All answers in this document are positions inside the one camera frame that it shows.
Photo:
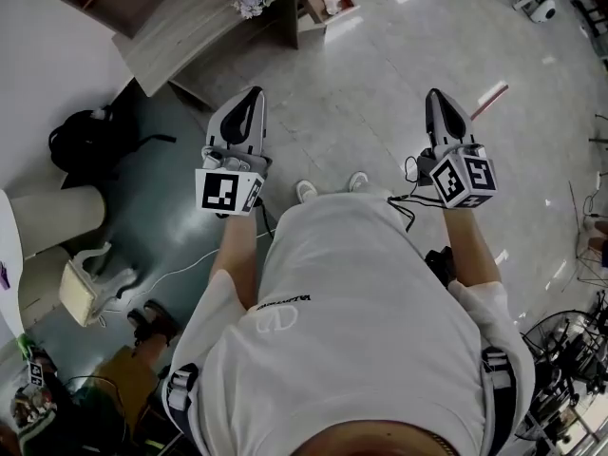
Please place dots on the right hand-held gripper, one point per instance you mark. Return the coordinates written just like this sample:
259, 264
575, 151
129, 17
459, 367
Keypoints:
468, 178

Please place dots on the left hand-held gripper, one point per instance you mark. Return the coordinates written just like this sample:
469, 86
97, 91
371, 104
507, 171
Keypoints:
223, 190

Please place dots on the white item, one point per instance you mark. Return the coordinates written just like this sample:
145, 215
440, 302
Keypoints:
332, 3

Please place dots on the person's right forearm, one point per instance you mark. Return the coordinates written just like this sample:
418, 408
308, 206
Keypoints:
470, 250

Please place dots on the person's left forearm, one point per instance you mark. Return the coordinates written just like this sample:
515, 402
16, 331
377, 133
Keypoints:
237, 250

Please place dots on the purple small item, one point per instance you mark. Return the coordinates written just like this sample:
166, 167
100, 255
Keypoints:
5, 276

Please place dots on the red and white stick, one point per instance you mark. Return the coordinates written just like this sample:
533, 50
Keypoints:
489, 100

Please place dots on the person's white left shoe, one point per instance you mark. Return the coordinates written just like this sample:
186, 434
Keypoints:
306, 191

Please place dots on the person's white shoe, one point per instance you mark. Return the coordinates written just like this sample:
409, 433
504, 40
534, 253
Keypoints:
306, 191
358, 181

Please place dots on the light wooden desk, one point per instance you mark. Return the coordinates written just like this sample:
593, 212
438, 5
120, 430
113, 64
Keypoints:
190, 36

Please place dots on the person's white right shoe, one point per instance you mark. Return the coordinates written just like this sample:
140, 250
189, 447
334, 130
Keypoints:
358, 181

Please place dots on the black waist pouch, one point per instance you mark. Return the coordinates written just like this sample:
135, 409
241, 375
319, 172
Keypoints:
439, 264

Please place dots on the black backpack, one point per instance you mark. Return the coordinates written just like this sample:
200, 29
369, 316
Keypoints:
81, 140

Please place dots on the person's white t-shirt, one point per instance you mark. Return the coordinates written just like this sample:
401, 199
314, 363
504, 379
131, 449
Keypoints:
342, 311

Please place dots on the beige square cushion stool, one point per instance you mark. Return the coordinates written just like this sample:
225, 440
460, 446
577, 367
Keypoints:
78, 292

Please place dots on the black floor fan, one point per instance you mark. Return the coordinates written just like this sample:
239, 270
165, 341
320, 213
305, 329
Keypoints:
565, 349

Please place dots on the white round table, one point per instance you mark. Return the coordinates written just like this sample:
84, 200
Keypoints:
8, 264

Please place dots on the person's neck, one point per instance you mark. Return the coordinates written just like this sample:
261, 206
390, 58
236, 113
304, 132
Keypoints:
385, 440

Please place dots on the white round camera device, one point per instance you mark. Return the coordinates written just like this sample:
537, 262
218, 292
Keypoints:
541, 10

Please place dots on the beige round pedestal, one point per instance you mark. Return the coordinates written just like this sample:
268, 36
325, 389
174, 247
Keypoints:
57, 216

